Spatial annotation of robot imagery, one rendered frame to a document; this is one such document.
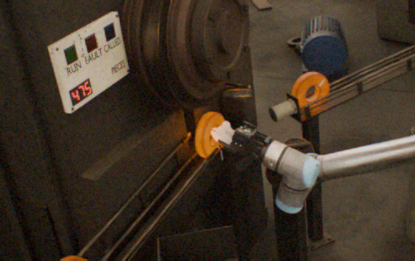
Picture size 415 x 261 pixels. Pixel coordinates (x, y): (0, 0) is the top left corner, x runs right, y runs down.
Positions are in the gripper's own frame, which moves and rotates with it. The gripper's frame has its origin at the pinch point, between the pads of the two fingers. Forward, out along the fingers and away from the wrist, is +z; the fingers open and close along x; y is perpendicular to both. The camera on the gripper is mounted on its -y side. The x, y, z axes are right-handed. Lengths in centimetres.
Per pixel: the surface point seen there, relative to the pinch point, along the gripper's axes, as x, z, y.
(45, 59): 51, 26, 40
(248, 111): -18.5, -4.4, 0.4
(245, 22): -8.0, -0.2, 38.0
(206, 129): 4.8, 0.4, 4.1
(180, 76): 20.6, 4.4, 30.3
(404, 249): -50, -74, -54
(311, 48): -193, 21, -59
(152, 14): 22, 15, 46
